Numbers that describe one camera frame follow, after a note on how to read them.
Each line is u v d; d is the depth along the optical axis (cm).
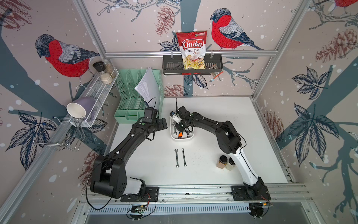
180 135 97
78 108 62
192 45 81
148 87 95
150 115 67
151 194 73
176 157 88
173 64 95
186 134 97
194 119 74
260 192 63
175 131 98
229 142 60
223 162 76
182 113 83
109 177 41
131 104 110
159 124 78
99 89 83
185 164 84
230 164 76
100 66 78
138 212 71
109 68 85
